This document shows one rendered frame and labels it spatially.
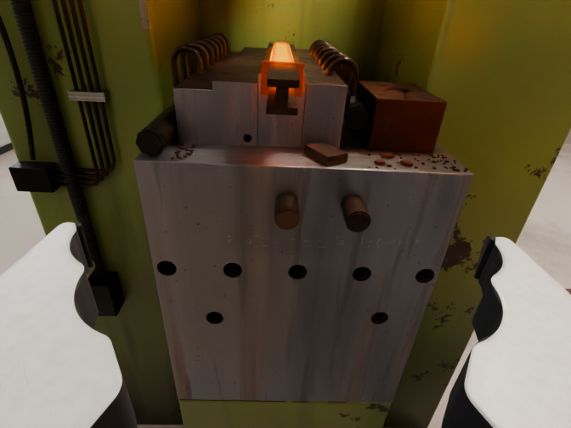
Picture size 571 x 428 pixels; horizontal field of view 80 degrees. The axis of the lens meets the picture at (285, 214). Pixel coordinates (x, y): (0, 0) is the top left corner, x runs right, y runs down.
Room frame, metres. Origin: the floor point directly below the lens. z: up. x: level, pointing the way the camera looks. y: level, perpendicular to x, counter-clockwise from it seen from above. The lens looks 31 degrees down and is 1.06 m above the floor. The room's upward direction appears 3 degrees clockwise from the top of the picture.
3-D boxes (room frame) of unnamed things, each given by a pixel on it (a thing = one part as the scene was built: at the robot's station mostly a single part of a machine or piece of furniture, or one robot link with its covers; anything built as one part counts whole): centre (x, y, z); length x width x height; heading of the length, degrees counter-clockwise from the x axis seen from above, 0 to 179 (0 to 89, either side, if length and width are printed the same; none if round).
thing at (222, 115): (0.62, 0.05, 0.96); 0.42 x 0.20 x 0.09; 2
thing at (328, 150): (0.38, -0.04, 0.92); 0.04 x 0.03 x 0.01; 33
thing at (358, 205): (0.34, -0.08, 0.87); 0.04 x 0.03 x 0.03; 2
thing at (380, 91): (0.48, -0.14, 0.95); 0.12 x 0.09 x 0.07; 2
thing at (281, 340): (0.63, -0.01, 0.69); 0.56 x 0.38 x 0.45; 2
